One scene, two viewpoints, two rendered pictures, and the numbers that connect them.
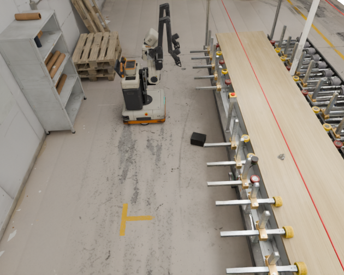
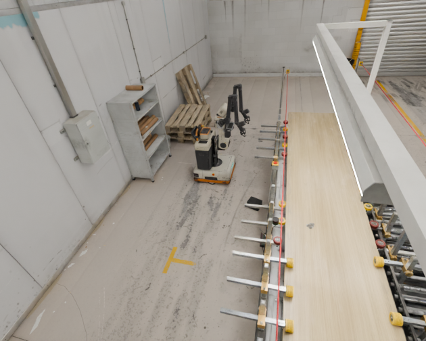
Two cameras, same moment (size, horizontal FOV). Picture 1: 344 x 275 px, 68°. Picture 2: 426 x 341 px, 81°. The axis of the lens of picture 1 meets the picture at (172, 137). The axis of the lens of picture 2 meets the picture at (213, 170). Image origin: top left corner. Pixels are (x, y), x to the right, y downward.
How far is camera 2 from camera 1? 67 cm
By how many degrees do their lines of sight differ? 15
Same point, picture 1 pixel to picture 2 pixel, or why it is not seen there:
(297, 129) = (336, 204)
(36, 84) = (130, 138)
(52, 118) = (138, 166)
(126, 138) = (193, 193)
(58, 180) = (129, 217)
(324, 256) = (318, 323)
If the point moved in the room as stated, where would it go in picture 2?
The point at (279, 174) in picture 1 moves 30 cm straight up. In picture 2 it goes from (302, 241) to (307, 218)
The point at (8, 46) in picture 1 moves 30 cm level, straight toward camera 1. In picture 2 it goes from (114, 107) to (115, 115)
